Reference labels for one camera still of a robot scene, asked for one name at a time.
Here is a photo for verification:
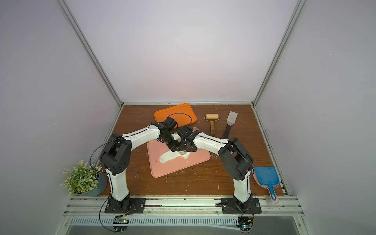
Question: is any white dough lump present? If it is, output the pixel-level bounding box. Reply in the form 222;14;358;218
159;151;190;164

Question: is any black handled metal spatula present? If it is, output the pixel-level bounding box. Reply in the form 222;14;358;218
222;111;238;139

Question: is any small green potted plant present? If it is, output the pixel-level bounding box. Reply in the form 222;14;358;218
61;160;107;196

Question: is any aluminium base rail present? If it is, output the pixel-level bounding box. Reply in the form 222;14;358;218
63;196;304;231

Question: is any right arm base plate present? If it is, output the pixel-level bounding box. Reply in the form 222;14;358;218
216;197;262;214

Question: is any blue dustpan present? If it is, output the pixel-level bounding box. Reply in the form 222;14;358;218
253;167;280;204

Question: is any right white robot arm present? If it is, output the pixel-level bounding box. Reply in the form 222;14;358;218
174;126;254;205

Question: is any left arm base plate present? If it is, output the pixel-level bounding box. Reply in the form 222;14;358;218
104;197;146;215

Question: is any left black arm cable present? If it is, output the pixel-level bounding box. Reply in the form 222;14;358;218
165;113;193;127

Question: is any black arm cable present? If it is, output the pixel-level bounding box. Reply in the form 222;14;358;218
239;148;256;177
165;113;193;127

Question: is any pink silicone mat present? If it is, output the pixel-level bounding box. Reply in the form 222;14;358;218
147;140;211;178

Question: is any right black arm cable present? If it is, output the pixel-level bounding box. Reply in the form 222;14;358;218
239;148;256;177

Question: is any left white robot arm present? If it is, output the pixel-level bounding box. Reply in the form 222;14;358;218
100;117;180;211

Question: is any wooden rolling pin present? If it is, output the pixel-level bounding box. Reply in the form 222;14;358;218
204;114;219;136

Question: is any orange plastic tray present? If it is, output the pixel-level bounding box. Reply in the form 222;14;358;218
154;103;197;127

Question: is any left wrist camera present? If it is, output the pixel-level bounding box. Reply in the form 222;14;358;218
171;133;181;142

